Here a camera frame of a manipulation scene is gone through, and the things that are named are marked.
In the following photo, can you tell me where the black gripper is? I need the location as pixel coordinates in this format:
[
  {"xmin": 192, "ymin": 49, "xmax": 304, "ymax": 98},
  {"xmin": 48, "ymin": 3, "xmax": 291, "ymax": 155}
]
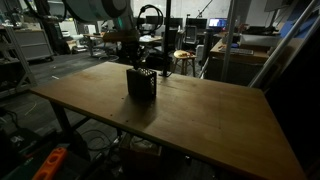
[{"xmin": 123, "ymin": 41, "xmax": 149, "ymax": 70}]

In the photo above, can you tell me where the black mesh box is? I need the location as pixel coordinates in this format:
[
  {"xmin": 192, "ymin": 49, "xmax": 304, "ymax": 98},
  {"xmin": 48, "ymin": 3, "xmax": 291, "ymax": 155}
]
[{"xmin": 125, "ymin": 67, "xmax": 158, "ymax": 100}]

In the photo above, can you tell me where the cardboard box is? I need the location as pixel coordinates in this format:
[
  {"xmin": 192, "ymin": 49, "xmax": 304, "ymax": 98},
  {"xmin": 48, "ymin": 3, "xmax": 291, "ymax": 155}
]
[{"xmin": 119, "ymin": 133, "xmax": 164, "ymax": 176}]

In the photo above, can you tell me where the white rectangular box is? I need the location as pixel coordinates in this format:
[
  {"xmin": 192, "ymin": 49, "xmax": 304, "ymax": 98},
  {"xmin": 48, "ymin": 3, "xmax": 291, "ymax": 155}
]
[{"xmin": 239, "ymin": 33, "xmax": 282, "ymax": 48}]

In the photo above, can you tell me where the black vertical pole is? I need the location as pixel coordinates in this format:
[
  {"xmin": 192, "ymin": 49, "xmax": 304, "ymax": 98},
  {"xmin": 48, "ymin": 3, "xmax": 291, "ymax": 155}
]
[{"xmin": 161, "ymin": 0, "xmax": 173, "ymax": 78}]

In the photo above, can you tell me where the round wooden stool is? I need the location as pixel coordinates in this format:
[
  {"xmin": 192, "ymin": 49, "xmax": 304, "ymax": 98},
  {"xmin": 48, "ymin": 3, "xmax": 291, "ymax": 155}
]
[{"xmin": 172, "ymin": 49, "xmax": 198, "ymax": 78}]

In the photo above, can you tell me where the grey mesh office chair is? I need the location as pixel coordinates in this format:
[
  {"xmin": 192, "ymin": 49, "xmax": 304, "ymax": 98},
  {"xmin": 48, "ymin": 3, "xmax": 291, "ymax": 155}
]
[{"xmin": 184, "ymin": 25, "xmax": 198, "ymax": 45}]

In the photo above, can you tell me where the black unlit monitor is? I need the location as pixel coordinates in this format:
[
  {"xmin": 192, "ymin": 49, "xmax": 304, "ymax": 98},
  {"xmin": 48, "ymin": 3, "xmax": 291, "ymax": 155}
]
[{"xmin": 184, "ymin": 17, "xmax": 209, "ymax": 32}]

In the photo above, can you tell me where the lit computer monitor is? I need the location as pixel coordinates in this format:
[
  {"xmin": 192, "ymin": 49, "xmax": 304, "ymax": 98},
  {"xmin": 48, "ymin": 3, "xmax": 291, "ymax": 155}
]
[{"xmin": 208, "ymin": 17, "xmax": 229, "ymax": 29}]

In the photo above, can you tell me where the silver aluminium bar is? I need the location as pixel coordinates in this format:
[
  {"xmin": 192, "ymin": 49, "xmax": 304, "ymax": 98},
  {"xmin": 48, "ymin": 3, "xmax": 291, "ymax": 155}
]
[
  {"xmin": 219, "ymin": 0, "xmax": 240, "ymax": 83},
  {"xmin": 248, "ymin": 0, "xmax": 320, "ymax": 90}
]

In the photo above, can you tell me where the grey drawer cabinet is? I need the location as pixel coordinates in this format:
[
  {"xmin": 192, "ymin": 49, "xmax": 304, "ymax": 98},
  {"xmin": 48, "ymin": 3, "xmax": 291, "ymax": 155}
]
[{"xmin": 13, "ymin": 29, "xmax": 55, "ymax": 63}]

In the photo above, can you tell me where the wooden workbench with drawers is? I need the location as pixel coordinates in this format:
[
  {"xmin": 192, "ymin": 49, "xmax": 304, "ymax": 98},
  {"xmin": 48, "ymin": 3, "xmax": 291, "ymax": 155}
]
[{"xmin": 209, "ymin": 37, "xmax": 272, "ymax": 86}]

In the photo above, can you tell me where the computer keyboard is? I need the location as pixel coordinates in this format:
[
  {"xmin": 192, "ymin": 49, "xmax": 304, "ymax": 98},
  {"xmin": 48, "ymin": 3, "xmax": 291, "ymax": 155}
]
[{"xmin": 229, "ymin": 47, "xmax": 255, "ymax": 56}]

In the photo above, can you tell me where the large orange plastic tool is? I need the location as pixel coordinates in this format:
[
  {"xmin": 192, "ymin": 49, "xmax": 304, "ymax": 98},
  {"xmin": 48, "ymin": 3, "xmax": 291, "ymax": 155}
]
[{"xmin": 31, "ymin": 146, "xmax": 69, "ymax": 180}]

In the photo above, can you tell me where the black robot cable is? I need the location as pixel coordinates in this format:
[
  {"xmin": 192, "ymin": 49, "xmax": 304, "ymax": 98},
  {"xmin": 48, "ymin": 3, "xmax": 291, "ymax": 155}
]
[{"xmin": 136, "ymin": 3, "xmax": 165, "ymax": 36}]

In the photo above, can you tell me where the black metal table frame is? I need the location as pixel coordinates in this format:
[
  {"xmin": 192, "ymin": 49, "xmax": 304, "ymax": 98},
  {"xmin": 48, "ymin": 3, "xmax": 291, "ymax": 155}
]
[{"xmin": 49, "ymin": 99, "xmax": 93, "ymax": 144}]

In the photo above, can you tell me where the metal shelf frame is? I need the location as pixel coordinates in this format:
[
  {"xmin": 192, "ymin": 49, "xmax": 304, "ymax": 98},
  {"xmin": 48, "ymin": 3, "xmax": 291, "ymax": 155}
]
[{"xmin": 0, "ymin": 25, "xmax": 38, "ymax": 99}]

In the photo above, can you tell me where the blue wall panel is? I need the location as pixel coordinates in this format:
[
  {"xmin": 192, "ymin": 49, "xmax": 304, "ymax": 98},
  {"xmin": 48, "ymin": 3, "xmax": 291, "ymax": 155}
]
[{"xmin": 279, "ymin": 4, "xmax": 320, "ymax": 39}]

